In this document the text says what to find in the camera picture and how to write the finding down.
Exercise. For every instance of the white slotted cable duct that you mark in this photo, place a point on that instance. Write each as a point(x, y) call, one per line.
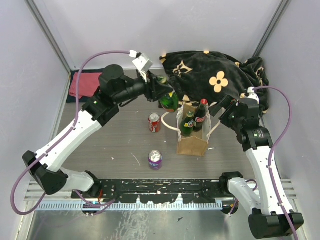
point(175, 206)

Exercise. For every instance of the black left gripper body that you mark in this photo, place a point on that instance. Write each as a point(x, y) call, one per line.
point(134, 88)

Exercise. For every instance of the pink folded cloth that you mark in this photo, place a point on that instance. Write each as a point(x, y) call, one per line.
point(87, 85)

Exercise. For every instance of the green bottle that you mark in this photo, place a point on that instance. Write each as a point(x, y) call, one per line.
point(170, 101)
point(187, 124)

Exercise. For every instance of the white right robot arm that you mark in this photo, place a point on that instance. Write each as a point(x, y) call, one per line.
point(270, 214)

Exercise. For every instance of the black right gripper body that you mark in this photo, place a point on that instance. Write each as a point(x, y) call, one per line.
point(230, 118)

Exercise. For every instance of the purple soda can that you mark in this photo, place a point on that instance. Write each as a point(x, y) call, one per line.
point(155, 159)

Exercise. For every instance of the black mounting base rail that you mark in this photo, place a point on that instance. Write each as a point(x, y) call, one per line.
point(160, 191)

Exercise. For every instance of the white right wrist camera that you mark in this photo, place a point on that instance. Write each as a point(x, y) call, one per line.
point(251, 94)

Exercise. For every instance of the glass cola bottle red cap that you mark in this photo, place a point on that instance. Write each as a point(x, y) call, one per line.
point(200, 115)

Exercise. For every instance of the black floral fleece blanket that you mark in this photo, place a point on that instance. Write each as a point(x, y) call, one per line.
point(211, 75)

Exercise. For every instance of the dark teal folded cloth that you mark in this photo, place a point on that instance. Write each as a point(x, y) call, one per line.
point(71, 99)

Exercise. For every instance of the burlap canvas cat-print bag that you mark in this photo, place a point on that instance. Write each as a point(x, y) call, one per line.
point(197, 143)

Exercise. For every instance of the aluminium frame rail front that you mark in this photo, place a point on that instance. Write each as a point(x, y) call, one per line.
point(34, 192)

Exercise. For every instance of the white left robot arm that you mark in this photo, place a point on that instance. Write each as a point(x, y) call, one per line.
point(46, 164)

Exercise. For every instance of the red cola can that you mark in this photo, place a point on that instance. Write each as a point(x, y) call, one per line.
point(154, 122)

